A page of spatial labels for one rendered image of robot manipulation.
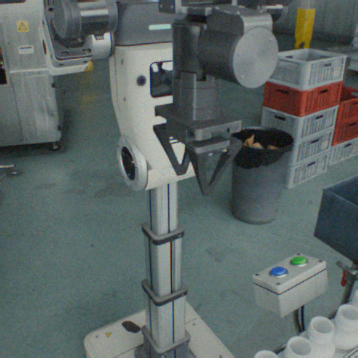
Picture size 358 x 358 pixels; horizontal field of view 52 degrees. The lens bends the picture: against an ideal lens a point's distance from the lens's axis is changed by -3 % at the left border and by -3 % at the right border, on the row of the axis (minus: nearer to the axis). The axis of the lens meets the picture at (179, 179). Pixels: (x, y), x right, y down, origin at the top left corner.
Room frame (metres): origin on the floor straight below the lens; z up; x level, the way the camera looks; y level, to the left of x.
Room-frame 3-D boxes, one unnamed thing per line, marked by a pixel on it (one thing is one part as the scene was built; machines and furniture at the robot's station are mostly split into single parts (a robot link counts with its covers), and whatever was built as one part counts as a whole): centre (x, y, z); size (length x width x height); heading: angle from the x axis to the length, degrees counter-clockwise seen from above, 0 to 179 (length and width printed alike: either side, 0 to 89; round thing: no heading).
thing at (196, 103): (0.44, -0.02, 1.51); 0.10 x 0.07 x 0.07; 32
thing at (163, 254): (0.98, 0.05, 0.74); 0.11 x 0.11 x 0.40; 31
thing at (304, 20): (10.51, -3.34, 0.55); 0.40 x 0.40 x 1.10; 32
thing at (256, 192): (2.50, -0.59, 0.32); 0.45 x 0.45 x 0.64
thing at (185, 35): (0.44, -0.02, 1.57); 0.07 x 0.06 x 0.07; 32
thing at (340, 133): (3.65, -1.62, 0.33); 0.61 x 0.41 x 0.22; 124
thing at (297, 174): (3.20, -1.08, 0.11); 0.61 x 0.41 x 0.22; 127
